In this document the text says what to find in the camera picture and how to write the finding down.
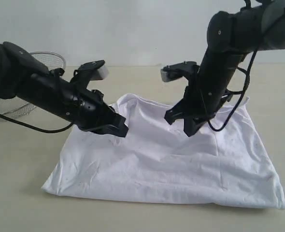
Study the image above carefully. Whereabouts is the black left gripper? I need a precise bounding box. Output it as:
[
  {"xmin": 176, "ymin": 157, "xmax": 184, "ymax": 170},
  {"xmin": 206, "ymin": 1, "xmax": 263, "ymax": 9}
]
[{"xmin": 16, "ymin": 72, "xmax": 128, "ymax": 138}]

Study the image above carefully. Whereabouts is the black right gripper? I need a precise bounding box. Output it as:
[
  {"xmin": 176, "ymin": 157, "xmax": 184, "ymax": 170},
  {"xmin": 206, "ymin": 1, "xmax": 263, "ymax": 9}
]
[{"xmin": 164, "ymin": 65, "xmax": 232, "ymax": 137}]

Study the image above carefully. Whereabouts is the white t-shirt red lettering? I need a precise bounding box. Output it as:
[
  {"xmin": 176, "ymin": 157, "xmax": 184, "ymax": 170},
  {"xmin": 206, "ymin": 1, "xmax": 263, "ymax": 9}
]
[{"xmin": 42, "ymin": 93, "xmax": 285, "ymax": 209}]

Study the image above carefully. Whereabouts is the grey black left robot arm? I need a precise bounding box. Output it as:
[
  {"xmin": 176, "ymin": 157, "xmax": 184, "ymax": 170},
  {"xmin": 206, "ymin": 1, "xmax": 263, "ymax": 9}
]
[{"xmin": 0, "ymin": 42, "xmax": 128, "ymax": 137}]

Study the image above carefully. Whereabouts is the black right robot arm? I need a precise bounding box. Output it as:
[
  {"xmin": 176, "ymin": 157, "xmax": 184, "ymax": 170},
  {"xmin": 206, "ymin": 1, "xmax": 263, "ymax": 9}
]
[{"xmin": 161, "ymin": 0, "xmax": 285, "ymax": 136}]

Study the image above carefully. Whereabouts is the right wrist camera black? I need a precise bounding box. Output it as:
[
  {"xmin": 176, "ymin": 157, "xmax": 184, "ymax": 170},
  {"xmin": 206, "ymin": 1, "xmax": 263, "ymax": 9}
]
[{"xmin": 160, "ymin": 61, "xmax": 199, "ymax": 83}]

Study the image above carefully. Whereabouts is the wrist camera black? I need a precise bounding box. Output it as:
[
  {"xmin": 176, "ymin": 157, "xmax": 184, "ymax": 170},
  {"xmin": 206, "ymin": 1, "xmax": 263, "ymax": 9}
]
[
  {"xmin": 70, "ymin": 60, "xmax": 108, "ymax": 88},
  {"xmin": 160, "ymin": 61, "xmax": 199, "ymax": 83}
]

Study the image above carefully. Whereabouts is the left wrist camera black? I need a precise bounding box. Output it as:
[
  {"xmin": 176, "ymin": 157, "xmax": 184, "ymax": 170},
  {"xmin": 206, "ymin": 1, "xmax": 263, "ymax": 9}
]
[{"xmin": 70, "ymin": 60, "xmax": 108, "ymax": 88}]

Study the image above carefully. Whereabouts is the metal wire mesh basket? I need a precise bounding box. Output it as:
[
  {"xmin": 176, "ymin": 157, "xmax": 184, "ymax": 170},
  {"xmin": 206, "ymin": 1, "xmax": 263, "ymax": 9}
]
[{"xmin": 0, "ymin": 51, "xmax": 66, "ymax": 119}]

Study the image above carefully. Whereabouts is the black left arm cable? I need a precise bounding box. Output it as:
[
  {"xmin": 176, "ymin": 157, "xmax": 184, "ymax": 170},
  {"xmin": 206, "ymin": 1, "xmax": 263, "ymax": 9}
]
[{"xmin": 0, "ymin": 19, "xmax": 74, "ymax": 134}]

